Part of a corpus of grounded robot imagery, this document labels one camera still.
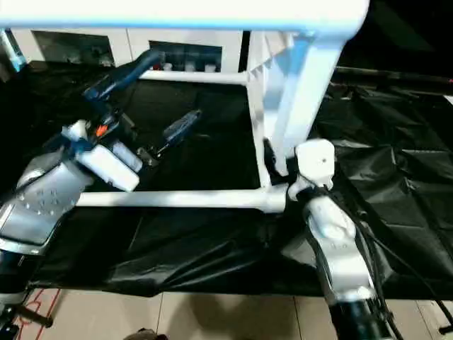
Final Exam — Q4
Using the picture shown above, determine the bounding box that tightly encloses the white plastic table top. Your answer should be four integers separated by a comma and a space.
243, 0, 372, 216

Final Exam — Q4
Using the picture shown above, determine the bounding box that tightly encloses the white sideboard cabinet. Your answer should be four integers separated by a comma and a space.
9, 27, 251, 78

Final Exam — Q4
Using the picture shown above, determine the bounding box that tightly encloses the black plastic mat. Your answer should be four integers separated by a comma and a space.
0, 59, 453, 298

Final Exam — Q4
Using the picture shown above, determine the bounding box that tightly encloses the black metal rod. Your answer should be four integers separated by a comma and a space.
334, 65, 453, 89

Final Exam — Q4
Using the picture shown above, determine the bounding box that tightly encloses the dark brown rounded object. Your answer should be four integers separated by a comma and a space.
130, 327, 168, 340

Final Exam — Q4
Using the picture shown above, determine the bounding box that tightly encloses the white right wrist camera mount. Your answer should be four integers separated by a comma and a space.
287, 138, 336, 202

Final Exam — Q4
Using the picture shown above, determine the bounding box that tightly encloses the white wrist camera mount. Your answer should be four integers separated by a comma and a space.
287, 138, 336, 202
60, 119, 143, 193

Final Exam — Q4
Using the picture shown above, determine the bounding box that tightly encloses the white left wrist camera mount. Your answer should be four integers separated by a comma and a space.
60, 119, 143, 193

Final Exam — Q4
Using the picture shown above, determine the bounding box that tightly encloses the red wire hanger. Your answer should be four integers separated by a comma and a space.
19, 287, 62, 329

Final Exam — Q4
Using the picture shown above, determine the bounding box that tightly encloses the black metal floor frame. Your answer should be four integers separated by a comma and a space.
13, 303, 55, 327

